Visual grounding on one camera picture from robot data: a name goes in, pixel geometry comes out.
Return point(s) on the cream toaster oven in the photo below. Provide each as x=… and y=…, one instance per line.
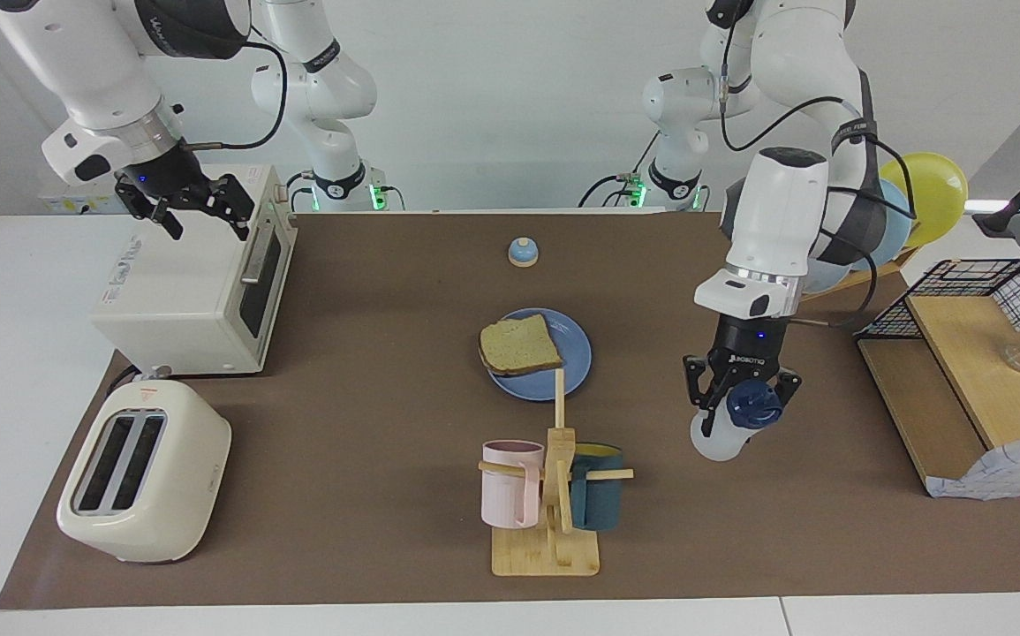
x=183, y=300

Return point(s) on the white power strip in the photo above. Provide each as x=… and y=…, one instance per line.
x=68, y=203

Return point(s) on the light blue plate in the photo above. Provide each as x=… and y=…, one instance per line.
x=896, y=225

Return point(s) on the wooden box shelf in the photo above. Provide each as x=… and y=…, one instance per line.
x=1004, y=468

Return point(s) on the brown table mat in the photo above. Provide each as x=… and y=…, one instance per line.
x=368, y=397

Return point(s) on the small blue call bell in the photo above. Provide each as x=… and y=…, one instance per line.
x=523, y=253

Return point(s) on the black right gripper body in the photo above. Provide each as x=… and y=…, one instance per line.
x=165, y=181

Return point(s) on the wooden plate rack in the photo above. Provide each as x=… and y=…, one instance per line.
x=836, y=287

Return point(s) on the white seasoning bottle blue cap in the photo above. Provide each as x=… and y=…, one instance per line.
x=717, y=442

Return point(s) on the blue round plate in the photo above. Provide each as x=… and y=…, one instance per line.
x=576, y=353

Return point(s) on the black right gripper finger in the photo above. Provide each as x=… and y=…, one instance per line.
x=165, y=221
x=234, y=201

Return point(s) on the pink mug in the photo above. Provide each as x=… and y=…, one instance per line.
x=505, y=495

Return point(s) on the teal mug yellow inside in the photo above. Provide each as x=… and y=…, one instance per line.
x=602, y=499

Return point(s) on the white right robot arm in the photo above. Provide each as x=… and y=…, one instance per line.
x=86, y=71

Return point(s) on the slice of brown bread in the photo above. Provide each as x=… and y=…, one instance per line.
x=518, y=344

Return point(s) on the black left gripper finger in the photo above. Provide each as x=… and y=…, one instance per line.
x=785, y=389
x=704, y=380

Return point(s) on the wooden mug tree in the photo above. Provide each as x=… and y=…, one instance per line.
x=545, y=552

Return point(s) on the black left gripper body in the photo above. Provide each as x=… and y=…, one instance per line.
x=748, y=353

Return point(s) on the yellow plate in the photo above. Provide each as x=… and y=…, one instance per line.
x=938, y=190

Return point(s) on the cream two-slot toaster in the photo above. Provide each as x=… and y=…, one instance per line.
x=183, y=477

